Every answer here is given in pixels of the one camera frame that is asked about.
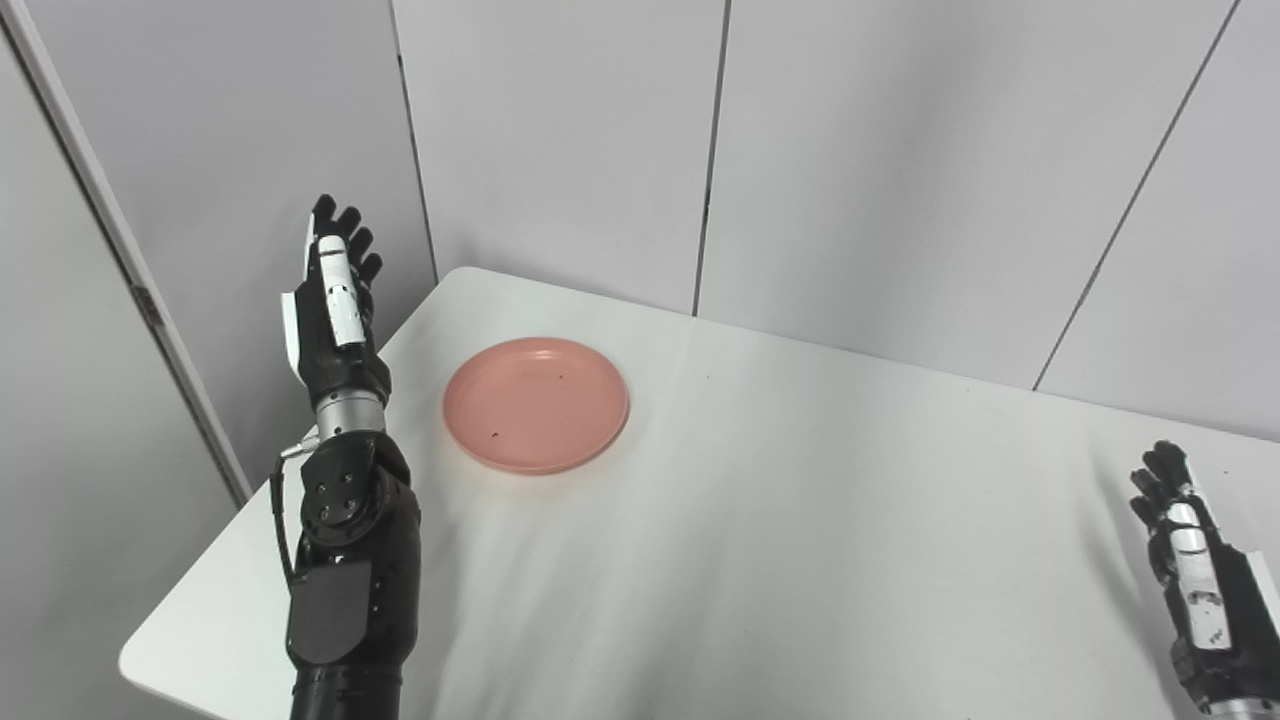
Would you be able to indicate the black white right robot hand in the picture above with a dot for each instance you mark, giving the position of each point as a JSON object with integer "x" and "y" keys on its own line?
{"x": 1215, "y": 610}

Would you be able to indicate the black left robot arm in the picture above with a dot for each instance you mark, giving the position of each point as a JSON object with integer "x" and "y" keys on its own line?
{"x": 350, "y": 560}

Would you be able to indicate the pink round plate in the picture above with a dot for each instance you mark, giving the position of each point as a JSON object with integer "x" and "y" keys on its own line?
{"x": 535, "y": 405}

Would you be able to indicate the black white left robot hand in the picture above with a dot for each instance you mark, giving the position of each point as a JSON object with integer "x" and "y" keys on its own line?
{"x": 340, "y": 300}

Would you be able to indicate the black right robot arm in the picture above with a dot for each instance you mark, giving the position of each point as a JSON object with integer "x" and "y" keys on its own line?
{"x": 1245, "y": 712}

